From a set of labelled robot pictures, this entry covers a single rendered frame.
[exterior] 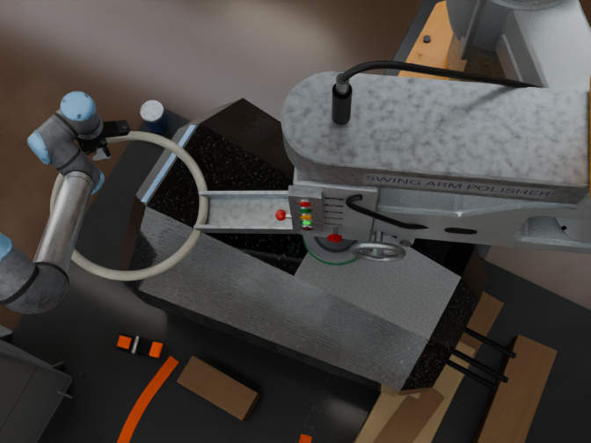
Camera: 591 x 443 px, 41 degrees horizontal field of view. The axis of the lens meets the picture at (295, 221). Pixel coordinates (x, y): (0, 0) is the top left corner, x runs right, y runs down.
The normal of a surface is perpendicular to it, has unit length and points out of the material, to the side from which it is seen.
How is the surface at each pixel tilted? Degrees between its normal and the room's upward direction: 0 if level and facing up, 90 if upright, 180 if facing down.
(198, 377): 0
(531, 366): 0
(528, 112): 0
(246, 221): 16
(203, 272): 45
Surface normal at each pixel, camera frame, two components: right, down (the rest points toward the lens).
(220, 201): -0.31, -0.31
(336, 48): -0.04, -0.29
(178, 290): -0.34, 0.40
